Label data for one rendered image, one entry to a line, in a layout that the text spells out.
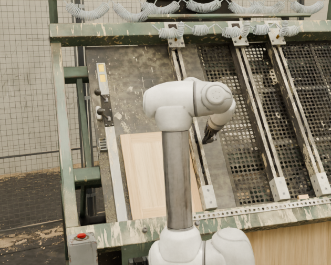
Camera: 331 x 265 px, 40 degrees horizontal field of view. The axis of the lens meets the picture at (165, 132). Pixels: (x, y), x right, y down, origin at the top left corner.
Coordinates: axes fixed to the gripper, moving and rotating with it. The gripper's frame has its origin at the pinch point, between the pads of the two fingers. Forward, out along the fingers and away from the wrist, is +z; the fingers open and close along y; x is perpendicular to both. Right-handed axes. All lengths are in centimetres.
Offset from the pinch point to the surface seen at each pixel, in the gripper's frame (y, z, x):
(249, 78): 40, 2, -38
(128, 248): -51, 5, 50
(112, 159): -5, 4, 51
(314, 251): -61, 43, -69
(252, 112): 17.1, 3.9, -34.4
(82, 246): -53, -18, 72
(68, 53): 333, 368, 47
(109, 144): 4, 4, 52
